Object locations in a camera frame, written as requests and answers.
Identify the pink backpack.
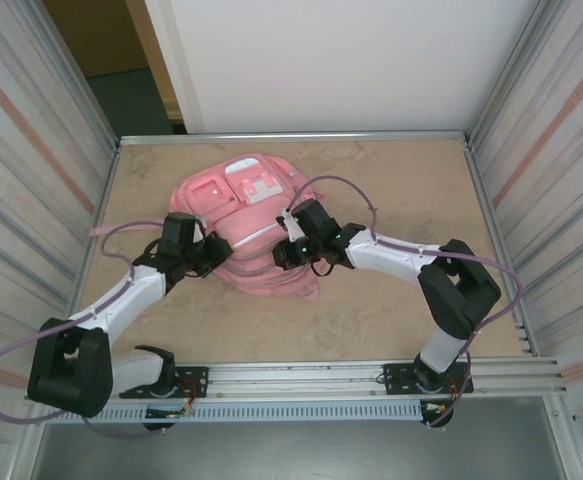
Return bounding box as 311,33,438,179
90,154,322,301

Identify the aluminium table side rail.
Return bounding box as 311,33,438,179
463,142,540,357
60,142,122,364

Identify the aluminium table edge rail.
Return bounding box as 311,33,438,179
118,130,472,147

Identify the wide aluminium mounting rail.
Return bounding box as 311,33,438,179
23,355,570,401

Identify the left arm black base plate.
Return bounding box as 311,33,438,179
119,366,210,400

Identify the grey slotted cable duct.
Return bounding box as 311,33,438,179
43,402,425,424

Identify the aluminium frame post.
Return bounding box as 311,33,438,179
40,0,122,151
463,0,542,151

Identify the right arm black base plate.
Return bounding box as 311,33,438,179
380,363,474,396

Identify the small circuit board with wires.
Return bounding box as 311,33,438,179
144,405,196,419
420,401,455,429

